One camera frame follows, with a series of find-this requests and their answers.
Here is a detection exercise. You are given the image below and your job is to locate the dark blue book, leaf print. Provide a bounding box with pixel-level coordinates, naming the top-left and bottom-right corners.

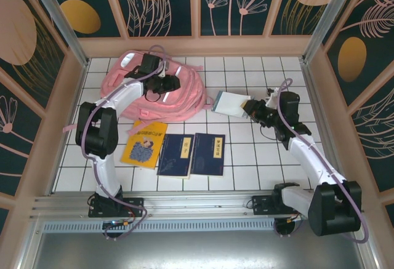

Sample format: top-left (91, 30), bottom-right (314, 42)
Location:
top-left (156, 133), bottom-right (196, 180)

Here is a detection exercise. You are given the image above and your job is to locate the grey metal sheet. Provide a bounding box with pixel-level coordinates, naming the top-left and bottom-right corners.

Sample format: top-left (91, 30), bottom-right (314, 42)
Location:
top-left (30, 231), bottom-right (375, 269)

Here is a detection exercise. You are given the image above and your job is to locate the small wired circuit board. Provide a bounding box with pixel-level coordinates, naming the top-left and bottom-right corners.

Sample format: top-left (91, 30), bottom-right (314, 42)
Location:
top-left (101, 218), bottom-right (136, 231)
top-left (284, 212), bottom-right (309, 224)

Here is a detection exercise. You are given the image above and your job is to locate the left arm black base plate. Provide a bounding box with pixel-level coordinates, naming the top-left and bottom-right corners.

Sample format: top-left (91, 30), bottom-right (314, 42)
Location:
top-left (88, 196), bottom-right (145, 219)

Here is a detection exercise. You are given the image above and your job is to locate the aluminium front rail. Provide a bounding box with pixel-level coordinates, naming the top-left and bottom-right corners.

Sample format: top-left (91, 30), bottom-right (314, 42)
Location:
top-left (29, 190), bottom-right (366, 220)

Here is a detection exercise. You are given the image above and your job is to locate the yellow book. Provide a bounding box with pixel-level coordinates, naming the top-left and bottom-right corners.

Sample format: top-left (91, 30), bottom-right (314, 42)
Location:
top-left (119, 119), bottom-right (169, 170)

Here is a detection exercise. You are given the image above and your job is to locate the pink backpack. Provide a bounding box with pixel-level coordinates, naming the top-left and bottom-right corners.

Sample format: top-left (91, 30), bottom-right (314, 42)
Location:
top-left (62, 50), bottom-right (215, 137)

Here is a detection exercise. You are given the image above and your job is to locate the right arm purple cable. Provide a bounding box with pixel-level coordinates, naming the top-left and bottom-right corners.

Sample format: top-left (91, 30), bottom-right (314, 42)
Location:
top-left (275, 78), bottom-right (370, 244)

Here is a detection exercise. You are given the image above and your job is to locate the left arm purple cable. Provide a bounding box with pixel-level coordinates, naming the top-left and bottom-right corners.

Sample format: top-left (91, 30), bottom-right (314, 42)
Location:
top-left (80, 44), bottom-right (170, 241)

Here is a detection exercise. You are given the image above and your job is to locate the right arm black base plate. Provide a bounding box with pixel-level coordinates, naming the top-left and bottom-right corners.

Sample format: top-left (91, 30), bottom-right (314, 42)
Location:
top-left (251, 193), bottom-right (309, 218)

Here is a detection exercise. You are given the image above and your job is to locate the aluminium corner post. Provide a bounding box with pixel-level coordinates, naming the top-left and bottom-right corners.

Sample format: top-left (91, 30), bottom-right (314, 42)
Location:
top-left (25, 0), bottom-right (90, 67)
top-left (301, 0), bottom-right (361, 64)

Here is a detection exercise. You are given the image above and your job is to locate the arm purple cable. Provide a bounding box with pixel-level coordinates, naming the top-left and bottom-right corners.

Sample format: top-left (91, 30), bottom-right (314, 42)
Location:
top-left (275, 78), bottom-right (370, 244)
top-left (80, 44), bottom-right (170, 241)

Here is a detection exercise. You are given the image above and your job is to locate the slotted metal vent strip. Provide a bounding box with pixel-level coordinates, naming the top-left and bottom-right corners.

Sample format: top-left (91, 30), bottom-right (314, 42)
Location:
top-left (42, 221), bottom-right (353, 233)

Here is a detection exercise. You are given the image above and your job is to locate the dark blue book, plain cover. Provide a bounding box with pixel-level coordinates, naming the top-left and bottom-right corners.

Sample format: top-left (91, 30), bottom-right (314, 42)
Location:
top-left (190, 132), bottom-right (227, 178)

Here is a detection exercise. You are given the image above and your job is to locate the white notebook with blue cover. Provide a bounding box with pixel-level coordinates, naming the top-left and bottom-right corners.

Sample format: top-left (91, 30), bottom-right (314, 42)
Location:
top-left (211, 90), bottom-right (252, 119)

